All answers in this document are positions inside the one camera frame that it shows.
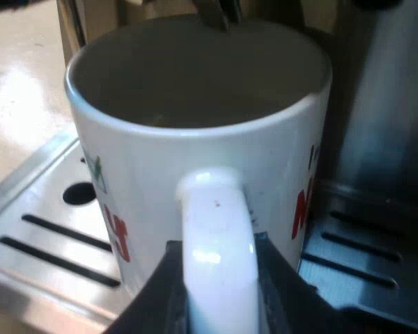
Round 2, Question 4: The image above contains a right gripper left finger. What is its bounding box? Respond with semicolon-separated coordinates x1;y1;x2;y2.
108;239;198;334

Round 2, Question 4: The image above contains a white mug with red print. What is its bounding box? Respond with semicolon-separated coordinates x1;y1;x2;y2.
63;15;333;334

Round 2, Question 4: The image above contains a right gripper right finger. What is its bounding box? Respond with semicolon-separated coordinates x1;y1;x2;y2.
252;230;418;334

